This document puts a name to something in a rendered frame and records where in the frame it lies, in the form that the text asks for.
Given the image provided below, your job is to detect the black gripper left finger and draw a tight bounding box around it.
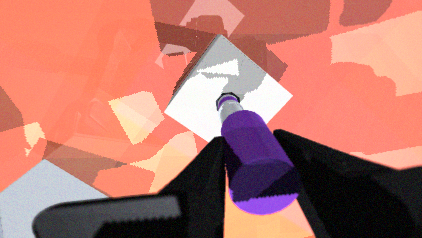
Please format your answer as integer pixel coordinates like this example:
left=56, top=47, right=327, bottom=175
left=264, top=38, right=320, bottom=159
left=31, top=136, right=226, bottom=238

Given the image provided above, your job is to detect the purple marker cap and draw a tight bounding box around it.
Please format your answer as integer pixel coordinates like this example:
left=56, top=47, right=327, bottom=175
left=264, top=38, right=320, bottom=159
left=221, top=110, right=301, bottom=215

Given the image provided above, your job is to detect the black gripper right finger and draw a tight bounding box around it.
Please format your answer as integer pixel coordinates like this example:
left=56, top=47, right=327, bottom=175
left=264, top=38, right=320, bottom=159
left=273, top=129, right=422, bottom=238

